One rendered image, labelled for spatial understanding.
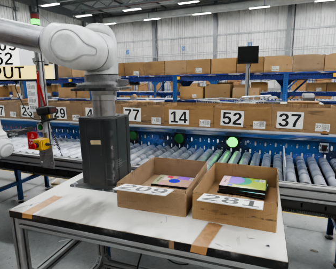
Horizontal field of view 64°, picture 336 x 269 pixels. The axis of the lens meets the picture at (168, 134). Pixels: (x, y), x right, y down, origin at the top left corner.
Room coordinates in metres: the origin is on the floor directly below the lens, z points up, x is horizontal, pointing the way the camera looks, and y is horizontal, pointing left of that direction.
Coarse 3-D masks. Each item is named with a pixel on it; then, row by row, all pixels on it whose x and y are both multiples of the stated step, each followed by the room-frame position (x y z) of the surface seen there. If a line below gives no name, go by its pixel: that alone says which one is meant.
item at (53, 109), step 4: (40, 108) 1.70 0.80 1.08; (44, 108) 1.68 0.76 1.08; (48, 108) 1.68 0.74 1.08; (52, 108) 1.69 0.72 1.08; (56, 108) 1.73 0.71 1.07; (36, 112) 1.71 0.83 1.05; (40, 112) 1.70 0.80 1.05; (44, 112) 1.68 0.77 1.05; (48, 112) 1.68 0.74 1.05; (52, 112) 1.69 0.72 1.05; (56, 112) 1.72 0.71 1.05; (44, 116) 1.71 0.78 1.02; (48, 116) 1.71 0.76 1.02; (44, 120) 1.70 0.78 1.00
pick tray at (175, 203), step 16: (160, 160) 1.34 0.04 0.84; (176, 160) 1.31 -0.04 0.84; (192, 160) 1.28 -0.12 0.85; (128, 176) 1.09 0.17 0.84; (144, 176) 1.23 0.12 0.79; (192, 176) 1.28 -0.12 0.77; (128, 192) 0.97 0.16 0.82; (176, 192) 0.91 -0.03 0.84; (192, 192) 0.98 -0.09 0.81; (128, 208) 0.98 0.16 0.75; (144, 208) 0.95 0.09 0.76; (160, 208) 0.93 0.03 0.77; (176, 208) 0.91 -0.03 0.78
